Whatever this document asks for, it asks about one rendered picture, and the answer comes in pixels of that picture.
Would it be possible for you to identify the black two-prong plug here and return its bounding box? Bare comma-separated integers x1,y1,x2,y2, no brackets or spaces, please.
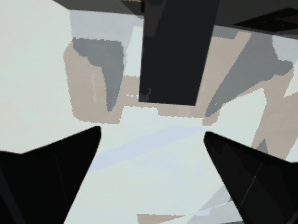
138,0,220,106

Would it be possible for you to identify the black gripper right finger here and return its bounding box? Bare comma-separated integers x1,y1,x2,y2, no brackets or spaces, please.
203,131,298,224

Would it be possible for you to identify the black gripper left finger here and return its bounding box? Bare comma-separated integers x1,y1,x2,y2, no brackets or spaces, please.
0,126,102,224

